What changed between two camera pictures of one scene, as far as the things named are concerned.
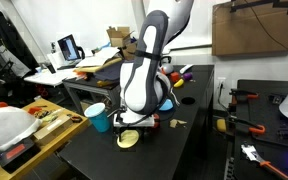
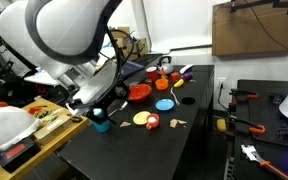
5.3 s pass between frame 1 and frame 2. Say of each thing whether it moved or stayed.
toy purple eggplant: stayed
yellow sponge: stayed
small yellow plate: moved
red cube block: stayed
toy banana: stayed
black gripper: moved
